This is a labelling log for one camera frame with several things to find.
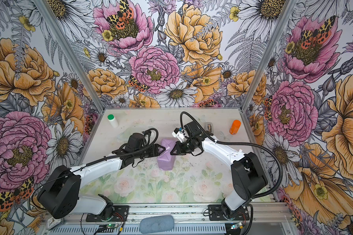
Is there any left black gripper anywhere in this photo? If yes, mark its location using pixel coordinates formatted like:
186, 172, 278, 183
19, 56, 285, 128
134, 144, 166, 158

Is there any pink wrapping paper sheet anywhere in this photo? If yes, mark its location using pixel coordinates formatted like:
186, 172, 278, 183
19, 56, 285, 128
157, 139, 176, 171

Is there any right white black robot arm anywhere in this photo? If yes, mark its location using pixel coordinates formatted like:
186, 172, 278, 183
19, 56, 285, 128
171, 121, 268, 219

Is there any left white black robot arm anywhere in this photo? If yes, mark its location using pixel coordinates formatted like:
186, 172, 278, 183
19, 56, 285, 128
36, 129, 166, 221

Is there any grey tape dispenser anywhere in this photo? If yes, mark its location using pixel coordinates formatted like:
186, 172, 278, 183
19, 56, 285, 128
207, 123, 213, 132

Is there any white bottle green cap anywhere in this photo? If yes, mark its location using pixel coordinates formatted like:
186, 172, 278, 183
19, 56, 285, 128
107, 114, 119, 128

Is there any orange bottle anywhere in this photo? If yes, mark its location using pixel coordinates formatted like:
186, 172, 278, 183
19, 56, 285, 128
229, 119, 241, 135

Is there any grey foam pad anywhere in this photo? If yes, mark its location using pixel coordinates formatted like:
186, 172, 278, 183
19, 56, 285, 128
139, 215, 175, 234

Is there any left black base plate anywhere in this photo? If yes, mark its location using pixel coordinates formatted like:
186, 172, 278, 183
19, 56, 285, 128
85, 205, 129, 222

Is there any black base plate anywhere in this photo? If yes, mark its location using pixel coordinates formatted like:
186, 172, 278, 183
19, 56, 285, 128
85, 205, 129, 222
208, 204, 250, 221

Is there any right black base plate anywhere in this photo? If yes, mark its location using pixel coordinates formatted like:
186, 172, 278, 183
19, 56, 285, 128
208, 204, 250, 221

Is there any right black corrugated cable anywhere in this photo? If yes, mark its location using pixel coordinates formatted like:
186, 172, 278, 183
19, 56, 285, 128
180, 111, 283, 235

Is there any aluminium front rail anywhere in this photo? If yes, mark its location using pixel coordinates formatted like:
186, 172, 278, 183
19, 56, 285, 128
44, 202, 292, 224

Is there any left black cable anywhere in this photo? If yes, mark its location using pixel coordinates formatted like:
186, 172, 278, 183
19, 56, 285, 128
30, 127, 159, 211

